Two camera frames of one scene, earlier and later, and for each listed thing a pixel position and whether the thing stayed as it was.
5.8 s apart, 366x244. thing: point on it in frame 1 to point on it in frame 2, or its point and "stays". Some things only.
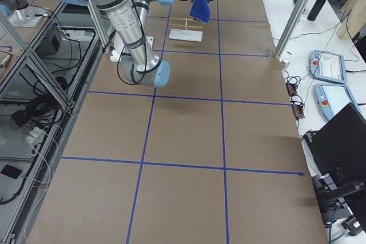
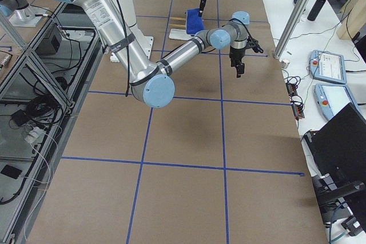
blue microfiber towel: [200, 8] to [194, 22]
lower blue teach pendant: [331, 98] stays
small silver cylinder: [285, 63] stays
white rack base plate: [186, 35] stays
